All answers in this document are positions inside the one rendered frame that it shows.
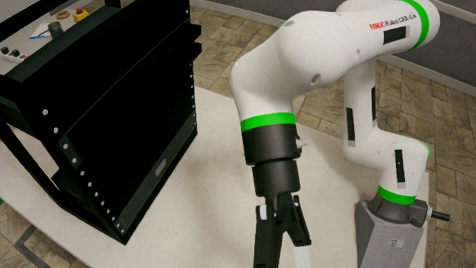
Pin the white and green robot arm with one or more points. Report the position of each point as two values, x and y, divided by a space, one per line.
314 50

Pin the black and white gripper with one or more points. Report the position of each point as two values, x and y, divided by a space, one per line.
275 182

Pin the black open-frame rack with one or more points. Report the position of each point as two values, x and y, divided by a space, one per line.
74 102

